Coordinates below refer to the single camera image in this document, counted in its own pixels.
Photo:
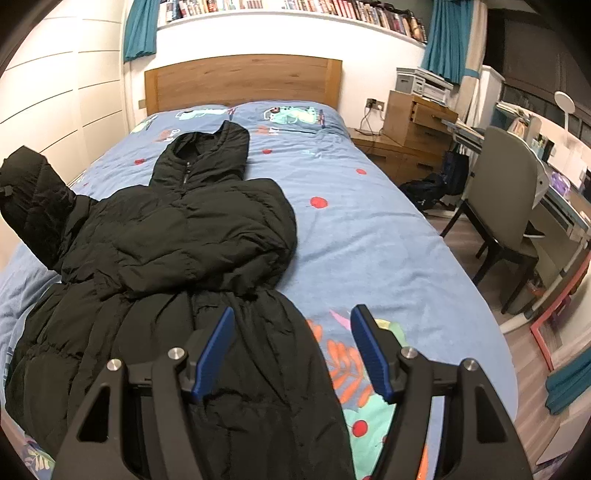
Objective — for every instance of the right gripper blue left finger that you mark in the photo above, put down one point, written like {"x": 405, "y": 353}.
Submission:
{"x": 133, "y": 422}

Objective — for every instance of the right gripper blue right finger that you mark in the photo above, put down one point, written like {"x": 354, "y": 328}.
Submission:
{"x": 478, "y": 438}

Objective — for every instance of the black puffer coat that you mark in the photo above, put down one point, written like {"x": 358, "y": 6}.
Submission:
{"x": 141, "y": 270}

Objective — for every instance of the white desk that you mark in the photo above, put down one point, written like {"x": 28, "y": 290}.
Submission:
{"x": 577, "y": 224}

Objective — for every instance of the black bag on floor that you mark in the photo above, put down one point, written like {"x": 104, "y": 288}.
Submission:
{"x": 425, "y": 194}

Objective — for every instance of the grey desk chair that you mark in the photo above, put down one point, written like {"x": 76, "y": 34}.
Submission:
{"x": 499, "y": 203}

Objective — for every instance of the wooden headboard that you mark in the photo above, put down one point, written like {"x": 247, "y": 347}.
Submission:
{"x": 236, "y": 79}

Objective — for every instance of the white wardrobe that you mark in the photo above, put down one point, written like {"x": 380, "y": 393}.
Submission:
{"x": 62, "y": 93}

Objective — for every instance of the wooden drawer cabinet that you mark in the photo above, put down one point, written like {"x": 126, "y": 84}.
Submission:
{"x": 412, "y": 143}

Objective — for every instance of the left teal curtain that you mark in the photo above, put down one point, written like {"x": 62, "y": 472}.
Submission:
{"x": 140, "y": 30}

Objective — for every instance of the teal curtain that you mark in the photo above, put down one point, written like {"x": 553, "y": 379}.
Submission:
{"x": 140, "y": 30}
{"x": 448, "y": 40}

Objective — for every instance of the white desk lamp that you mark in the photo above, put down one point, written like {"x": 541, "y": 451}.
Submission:
{"x": 566, "y": 104}

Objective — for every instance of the white printer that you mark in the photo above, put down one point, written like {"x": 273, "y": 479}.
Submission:
{"x": 423, "y": 83}

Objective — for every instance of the right teal curtain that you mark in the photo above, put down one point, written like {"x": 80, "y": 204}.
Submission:
{"x": 448, "y": 40}

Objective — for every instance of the row of books on shelf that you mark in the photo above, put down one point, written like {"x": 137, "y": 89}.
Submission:
{"x": 378, "y": 13}

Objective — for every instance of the red frame on floor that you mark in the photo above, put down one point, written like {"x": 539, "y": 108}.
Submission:
{"x": 545, "y": 328}

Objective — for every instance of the wall power socket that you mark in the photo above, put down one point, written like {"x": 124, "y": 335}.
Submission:
{"x": 374, "y": 104}

